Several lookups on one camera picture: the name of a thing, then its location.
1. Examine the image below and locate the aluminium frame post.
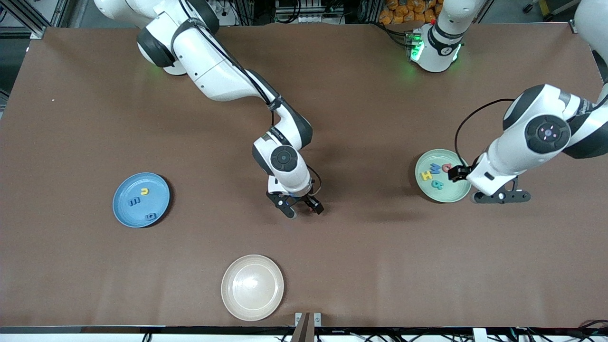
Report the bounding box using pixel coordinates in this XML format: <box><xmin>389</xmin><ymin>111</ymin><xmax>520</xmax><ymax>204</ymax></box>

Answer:
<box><xmin>0</xmin><ymin>0</ymin><xmax>47</xmax><ymax>39</ymax></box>

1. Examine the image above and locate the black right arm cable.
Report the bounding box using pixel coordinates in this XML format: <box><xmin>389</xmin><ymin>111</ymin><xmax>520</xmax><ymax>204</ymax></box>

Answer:
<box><xmin>178</xmin><ymin>0</ymin><xmax>323</xmax><ymax>196</ymax></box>

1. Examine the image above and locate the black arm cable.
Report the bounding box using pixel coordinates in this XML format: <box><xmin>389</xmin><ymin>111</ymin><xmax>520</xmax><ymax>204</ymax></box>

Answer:
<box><xmin>178</xmin><ymin>0</ymin><xmax>323</xmax><ymax>196</ymax></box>
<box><xmin>454</xmin><ymin>98</ymin><xmax>516</xmax><ymax>168</ymax></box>

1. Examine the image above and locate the orange fruit pile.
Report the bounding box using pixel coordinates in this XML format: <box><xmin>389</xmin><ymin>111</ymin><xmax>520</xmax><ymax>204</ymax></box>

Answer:
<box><xmin>379</xmin><ymin>0</ymin><xmax>442</xmax><ymax>25</ymax></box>

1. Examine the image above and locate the brown table mat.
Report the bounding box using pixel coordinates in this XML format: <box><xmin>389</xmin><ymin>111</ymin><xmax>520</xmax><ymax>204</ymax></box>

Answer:
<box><xmin>0</xmin><ymin>22</ymin><xmax>608</xmax><ymax>328</ymax></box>

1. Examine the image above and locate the blue plate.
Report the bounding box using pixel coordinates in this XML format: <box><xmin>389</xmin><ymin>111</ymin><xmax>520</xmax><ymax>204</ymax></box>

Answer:
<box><xmin>112</xmin><ymin>172</ymin><xmax>171</xmax><ymax>228</ymax></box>

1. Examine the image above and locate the light green plate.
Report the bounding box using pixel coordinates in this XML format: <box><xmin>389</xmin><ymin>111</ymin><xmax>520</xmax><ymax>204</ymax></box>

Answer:
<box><xmin>415</xmin><ymin>149</ymin><xmax>473</xmax><ymax>204</ymax></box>

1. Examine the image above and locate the beige plate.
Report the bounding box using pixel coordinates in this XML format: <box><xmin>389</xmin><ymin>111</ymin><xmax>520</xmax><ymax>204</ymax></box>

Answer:
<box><xmin>220</xmin><ymin>254</ymin><xmax>285</xmax><ymax>322</ymax></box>

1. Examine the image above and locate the grey electronics rack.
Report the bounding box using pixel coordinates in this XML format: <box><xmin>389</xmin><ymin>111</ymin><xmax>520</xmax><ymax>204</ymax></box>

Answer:
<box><xmin>275</xmin><ymin>0</ymin><xmax>345</xmax><ymax>24</ymax></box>

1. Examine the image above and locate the grey metal clamp bracket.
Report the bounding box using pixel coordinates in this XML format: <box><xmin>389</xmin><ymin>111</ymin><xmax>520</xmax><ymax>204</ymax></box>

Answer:
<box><xmin>294</xmin><ymin>312</ymin><xmax>322</xmax><ymax>342</ymax></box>

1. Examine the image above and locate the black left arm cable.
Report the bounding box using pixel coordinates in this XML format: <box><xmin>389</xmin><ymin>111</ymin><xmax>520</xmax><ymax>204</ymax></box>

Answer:
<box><xmin>454</xmin><ymin>98</ymin><xmax>516</xmax><ymax>168</ymax></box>

